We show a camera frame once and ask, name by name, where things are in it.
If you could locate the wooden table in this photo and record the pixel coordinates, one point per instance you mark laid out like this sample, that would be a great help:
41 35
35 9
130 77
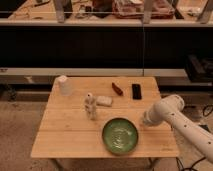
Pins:
67 133

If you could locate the black rectangular device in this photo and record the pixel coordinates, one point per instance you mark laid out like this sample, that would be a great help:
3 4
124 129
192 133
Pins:
136 91

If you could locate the beige sponge block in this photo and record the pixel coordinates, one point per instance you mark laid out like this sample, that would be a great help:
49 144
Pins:
104 101

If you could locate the green ceramic bowl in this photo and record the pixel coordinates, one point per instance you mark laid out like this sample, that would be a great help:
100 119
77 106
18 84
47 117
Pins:
120 136

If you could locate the white cup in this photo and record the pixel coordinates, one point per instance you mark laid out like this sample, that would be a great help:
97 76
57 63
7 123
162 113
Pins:
64 86

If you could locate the black box on shelf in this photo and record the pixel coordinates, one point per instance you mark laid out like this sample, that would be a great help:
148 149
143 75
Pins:
199 70

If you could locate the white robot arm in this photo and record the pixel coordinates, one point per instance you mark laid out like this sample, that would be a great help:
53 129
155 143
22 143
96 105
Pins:
169 109

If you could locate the white figurine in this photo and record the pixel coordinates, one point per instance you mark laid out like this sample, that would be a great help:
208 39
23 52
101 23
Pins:
90 106

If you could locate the pink packaged item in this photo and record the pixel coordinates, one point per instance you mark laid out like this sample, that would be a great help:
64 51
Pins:
161 9

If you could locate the dark red object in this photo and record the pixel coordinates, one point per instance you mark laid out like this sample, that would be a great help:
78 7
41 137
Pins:
117 89

